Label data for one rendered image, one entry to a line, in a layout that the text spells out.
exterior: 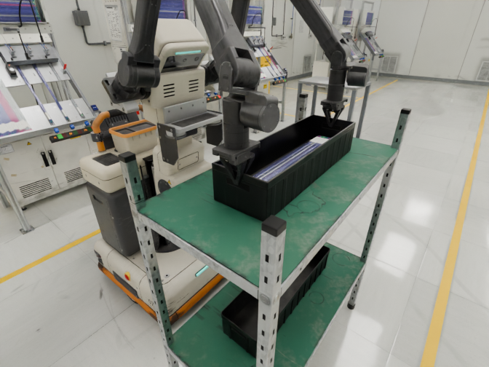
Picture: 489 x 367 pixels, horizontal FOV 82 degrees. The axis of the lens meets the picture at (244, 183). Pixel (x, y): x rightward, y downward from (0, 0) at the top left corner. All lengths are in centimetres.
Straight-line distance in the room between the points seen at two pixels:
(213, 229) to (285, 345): 65
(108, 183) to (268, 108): 99
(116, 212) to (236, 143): 97
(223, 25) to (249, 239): 45
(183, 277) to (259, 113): 111
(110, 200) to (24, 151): 149
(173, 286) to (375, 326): 106
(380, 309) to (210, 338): 102
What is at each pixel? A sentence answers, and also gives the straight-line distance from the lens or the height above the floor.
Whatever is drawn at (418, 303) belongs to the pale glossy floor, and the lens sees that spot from 198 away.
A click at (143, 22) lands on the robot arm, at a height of 137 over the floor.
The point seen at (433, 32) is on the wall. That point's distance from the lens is 994.
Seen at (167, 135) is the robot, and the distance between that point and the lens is 110.
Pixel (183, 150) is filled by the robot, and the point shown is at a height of 89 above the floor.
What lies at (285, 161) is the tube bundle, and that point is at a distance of 89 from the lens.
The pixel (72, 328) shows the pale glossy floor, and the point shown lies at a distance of 186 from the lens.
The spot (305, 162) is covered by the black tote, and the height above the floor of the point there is 105.
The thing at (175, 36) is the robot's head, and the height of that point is 133.
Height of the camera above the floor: 137
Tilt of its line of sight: 29 degrees down
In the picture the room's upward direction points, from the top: straight up
